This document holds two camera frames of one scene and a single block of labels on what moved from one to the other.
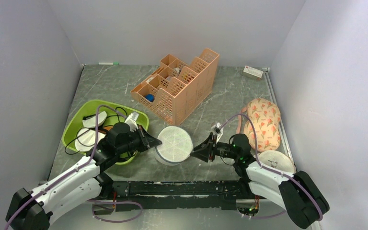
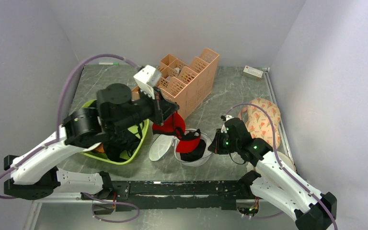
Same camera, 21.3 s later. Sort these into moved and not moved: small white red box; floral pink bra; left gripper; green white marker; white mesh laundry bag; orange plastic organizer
Moved: white mesh laundry bag; left gripper
Not moved: small white red box; floral pink bra; green white marker; orange plastic organizer
